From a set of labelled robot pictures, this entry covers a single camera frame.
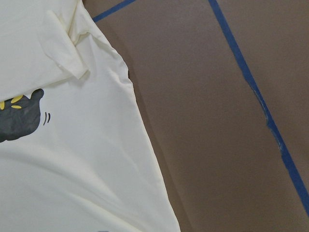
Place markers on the cream long-sleeve cat shirt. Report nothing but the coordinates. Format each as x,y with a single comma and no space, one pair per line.
74,153

